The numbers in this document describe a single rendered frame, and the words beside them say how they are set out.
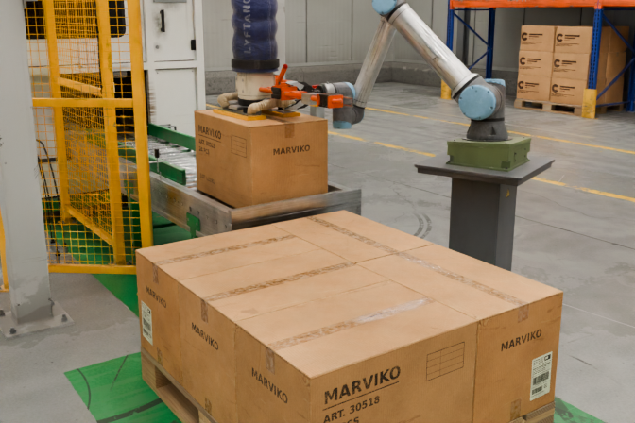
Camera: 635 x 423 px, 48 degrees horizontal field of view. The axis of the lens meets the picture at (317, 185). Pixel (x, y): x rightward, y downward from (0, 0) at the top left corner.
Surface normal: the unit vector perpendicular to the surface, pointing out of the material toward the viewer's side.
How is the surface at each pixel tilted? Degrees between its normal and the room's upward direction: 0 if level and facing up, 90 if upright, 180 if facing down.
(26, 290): 90
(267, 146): 90
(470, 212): 90
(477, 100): 91
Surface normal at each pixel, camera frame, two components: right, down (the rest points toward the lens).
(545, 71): -0.79, 0.17
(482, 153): -0.56, 0.19
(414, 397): 0.57, 0.19
